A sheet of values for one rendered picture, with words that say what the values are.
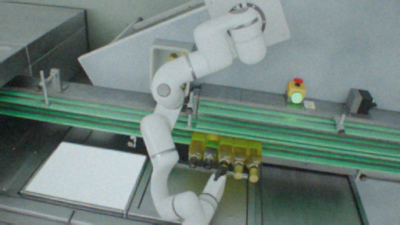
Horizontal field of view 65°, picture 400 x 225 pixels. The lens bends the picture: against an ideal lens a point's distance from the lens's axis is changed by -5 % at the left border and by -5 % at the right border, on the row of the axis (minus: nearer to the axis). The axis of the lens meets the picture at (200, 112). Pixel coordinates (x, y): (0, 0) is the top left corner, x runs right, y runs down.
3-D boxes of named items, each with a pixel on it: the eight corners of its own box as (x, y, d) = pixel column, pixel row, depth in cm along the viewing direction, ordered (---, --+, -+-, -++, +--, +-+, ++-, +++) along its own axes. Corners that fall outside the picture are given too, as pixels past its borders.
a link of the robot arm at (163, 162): (180, 145, 104) (204, 209, 101) (153, 157, 111) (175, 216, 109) (163, 151, 97) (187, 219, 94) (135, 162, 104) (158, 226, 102)
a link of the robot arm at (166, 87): (191, 59, 112) (151, 74, 113) (184, 48, 98) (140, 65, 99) (204, 98, 110) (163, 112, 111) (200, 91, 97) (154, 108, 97)
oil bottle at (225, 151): (220, 134, 148) (216, 166, 130) (222, 124, 145) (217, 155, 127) (233, 136, 148) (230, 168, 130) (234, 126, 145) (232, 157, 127)
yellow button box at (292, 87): (284, 94, 148) (286, 101, 141) (288, 79, 144) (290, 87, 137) (300, 96, 147) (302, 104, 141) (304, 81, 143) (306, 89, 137)
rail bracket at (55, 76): (60, 87, 158) (36, 111, 139) (56, 55, 149) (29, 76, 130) (69, 88, 158) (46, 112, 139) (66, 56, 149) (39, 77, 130)
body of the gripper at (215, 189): (214, 218, 111) (225, 196, 120) (218, 197, 106) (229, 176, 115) (194, 210, 113) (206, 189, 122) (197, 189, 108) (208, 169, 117)
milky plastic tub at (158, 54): (154, 83, 154) (149, 92, 146) (155, 37, 142) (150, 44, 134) (191, 89, 153) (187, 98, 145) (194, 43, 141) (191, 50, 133)
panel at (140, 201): (61, 144, 151) (20, 197, 123) (60, 139, 150) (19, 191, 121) (254, 176, 145) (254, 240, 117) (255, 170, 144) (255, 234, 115)
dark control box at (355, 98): (344, 102, 146) (349, 112, 139) (350, 87, 142) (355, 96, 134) (362, 105, 145) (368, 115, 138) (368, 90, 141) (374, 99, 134)
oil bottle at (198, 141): (194, 131, 149) (187, 162, 131) (195, 121, 146) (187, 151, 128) (207, 133, 149) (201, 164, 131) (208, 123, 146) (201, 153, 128)
